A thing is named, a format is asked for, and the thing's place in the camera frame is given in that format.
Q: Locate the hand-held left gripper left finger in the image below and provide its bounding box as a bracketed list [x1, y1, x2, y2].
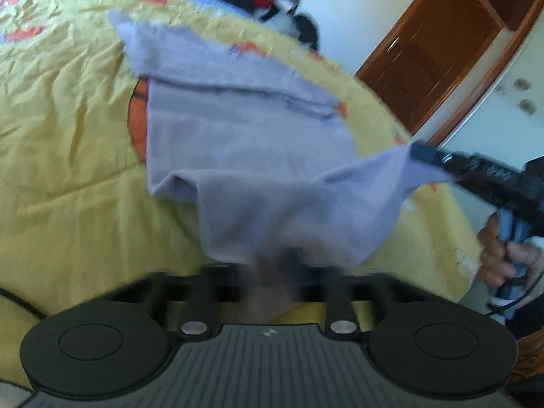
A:
[111, 265, 239, 341]

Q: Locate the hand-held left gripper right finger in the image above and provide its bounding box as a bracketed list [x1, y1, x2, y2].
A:
[306, 266, 411, 341]

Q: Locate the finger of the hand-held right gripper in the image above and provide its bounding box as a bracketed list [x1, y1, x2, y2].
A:
[409, 141, 465, 184]

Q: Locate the lavender knit sweater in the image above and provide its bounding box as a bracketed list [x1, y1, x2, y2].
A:
[108, 8, 456, 326]

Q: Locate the person's right hand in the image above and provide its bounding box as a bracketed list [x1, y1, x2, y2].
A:
[477, 217, 544, 304]

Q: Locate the brown wooden door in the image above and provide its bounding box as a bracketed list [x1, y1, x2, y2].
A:
[355, 0, 544, 146]

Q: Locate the black bag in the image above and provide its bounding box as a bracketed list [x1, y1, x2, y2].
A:
[293, 14, 320, 50]

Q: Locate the yellow carrot print quilt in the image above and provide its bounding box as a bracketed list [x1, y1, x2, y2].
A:
[0, 0, 485, 392]

